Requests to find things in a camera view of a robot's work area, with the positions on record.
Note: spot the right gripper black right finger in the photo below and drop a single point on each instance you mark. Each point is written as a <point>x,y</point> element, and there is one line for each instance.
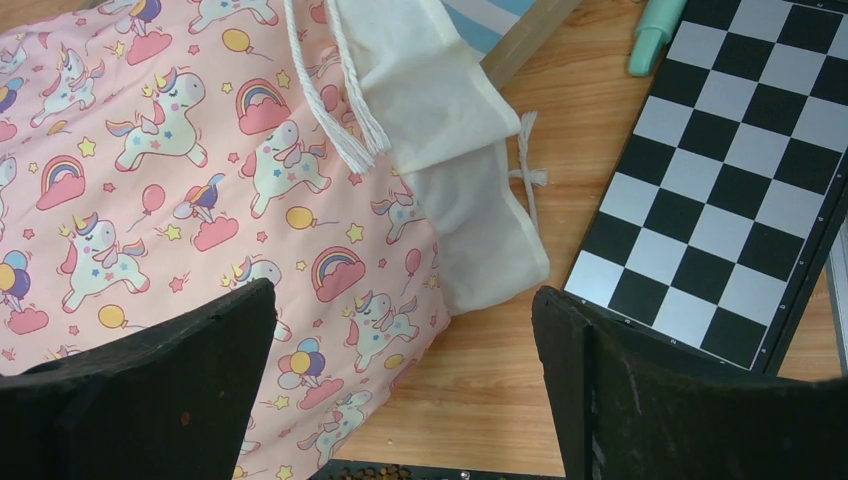
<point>626,405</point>

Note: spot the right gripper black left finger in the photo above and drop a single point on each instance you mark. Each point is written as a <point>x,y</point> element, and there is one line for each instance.
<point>171,401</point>

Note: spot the black and silver chessboard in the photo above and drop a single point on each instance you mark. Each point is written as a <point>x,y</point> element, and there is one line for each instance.
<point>726,197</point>

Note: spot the pink unicorn drawstring bag blanket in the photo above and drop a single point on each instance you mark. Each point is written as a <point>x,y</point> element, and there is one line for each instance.
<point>156,155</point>

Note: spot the mint green massager wand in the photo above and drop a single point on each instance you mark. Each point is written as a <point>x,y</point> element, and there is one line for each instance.
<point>655,29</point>

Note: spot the wooden striped pet bed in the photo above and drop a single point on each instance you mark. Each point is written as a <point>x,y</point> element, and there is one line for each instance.
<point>501,36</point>

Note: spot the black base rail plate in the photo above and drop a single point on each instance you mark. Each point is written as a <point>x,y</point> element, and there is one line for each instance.
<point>338,469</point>

